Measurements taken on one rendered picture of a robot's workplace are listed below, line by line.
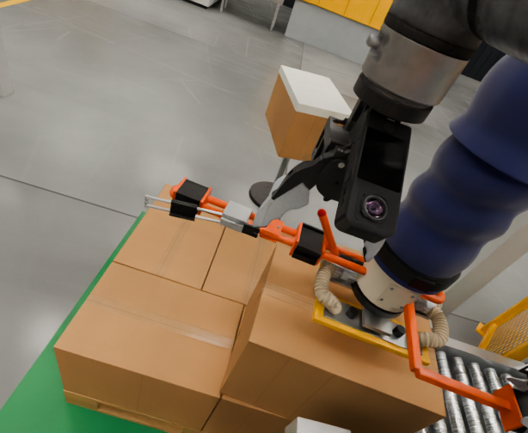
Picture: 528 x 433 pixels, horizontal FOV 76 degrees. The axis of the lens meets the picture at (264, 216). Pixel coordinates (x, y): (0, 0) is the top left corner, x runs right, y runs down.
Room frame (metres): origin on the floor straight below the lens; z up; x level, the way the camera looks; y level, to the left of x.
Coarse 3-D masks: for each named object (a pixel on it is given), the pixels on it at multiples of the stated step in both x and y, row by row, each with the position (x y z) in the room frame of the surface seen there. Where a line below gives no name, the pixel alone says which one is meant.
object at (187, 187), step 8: (184, 184) 0.70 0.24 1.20; (192, 184) 0.71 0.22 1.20; (176, 192) 0.66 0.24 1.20; (184, 192) 0.66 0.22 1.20; (192, 192) 0.68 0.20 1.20; (200, 192) 0.69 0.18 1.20; (208, 192) 0.70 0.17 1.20; (184, 200) 0.66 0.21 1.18; (192, 200) 0.66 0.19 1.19; (200, 200) 0.66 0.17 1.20
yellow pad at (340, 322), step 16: (320, 304) 0.60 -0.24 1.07; (352, 304) 0.65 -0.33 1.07; (320, 320) 0.55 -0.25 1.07; (336, 320) 0.57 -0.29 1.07; (352, 320) 0.59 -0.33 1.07; (352, 336) 0.55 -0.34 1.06; (368, 336) 0.56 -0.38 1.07; (384, 336) 0.58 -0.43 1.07; (400, 336) 0.59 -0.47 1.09; (400, 352) 0.56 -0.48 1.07
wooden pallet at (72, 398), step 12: (72, 396) 0.42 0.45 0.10; (84, 396) 0.43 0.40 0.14; (96, 408) 0.43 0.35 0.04; (108, 408) 0.45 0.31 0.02; (120, 408) 0.44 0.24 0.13; (132, 420) 0.45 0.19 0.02; (144, 420) 0.46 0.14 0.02; (156, 420) 0.48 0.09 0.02; (180, 432) 0.47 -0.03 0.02; (192, 432) 0.47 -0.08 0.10; (204, 432) 0.47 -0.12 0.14
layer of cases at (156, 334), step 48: (144, 240) 0.99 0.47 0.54; (192, 240) 1.10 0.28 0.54; (240, 240) 1.22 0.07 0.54; (96, 288) 0.67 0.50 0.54; (144, 288) 0.76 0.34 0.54; (192, 288) 0.84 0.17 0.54; (240, 288) 0.94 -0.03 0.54; (96, 336) 0.51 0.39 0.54; (144, 336) 0.57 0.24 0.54; (192, 336) 0.64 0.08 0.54; (96, 384) 0.43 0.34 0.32; (144, 384) 0.45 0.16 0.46; (192, 384) 0.48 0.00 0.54; (240, 432) 0.49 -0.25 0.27
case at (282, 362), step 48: (288, 288) 0.72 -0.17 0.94; (336, 288) 0.80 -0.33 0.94; (240, 336) 0.64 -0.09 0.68; (288, 336) 0.55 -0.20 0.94; (336, 336) 0.62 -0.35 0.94; (240, 384) 0.49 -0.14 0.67; (288, 384) 0.49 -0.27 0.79; (336, 384) 0.50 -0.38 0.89; (384, 384) 0.53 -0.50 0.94; (432, 384) 0.59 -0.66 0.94; (384, 432) 0.51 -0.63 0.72
